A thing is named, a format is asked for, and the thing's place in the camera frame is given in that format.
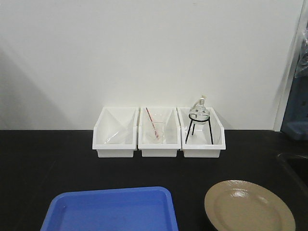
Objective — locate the blue plastic tray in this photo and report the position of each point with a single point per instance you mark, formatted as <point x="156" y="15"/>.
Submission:
<point x="129" y="209"/>

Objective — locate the beige plate with black rim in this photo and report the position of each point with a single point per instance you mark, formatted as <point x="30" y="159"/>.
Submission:
<point x="238" y="205"/>

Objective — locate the clear glass beaker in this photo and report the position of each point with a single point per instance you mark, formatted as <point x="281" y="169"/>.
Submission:
<point x="160" y="126"/>

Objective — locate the middle white plastic bin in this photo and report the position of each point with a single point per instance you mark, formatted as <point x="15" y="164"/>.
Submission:
<point x="172" y="141"/>

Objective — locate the white plastic bin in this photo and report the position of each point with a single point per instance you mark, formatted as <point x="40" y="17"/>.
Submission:
<point x="112" y="119"/>
<point x="172" y="141"/>
<point x="199" y="144"/>

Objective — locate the red striped glass rod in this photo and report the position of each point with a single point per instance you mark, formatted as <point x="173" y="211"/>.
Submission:
<point x="153" y="125"/>

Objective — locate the left white plastic bin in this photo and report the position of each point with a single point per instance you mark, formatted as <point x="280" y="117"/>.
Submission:
<point x="112" y="119"/>

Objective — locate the glass rod in left bin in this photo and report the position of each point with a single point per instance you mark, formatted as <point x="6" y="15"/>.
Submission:
<point x="115" y="138"/>

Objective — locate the glass alcohol lamp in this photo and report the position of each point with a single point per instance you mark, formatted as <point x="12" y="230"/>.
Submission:
<point x="199" y="113"/>

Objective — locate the right white plastic bin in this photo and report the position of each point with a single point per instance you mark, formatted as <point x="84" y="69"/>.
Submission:
<point x="199" y="144"/>

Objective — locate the blue equipment at right edge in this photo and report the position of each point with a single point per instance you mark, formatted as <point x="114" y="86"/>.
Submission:
<point x="295" y="121"/>

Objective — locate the black wire tripod stand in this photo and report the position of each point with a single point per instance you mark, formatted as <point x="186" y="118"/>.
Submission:
<point x="210" y="132"/>

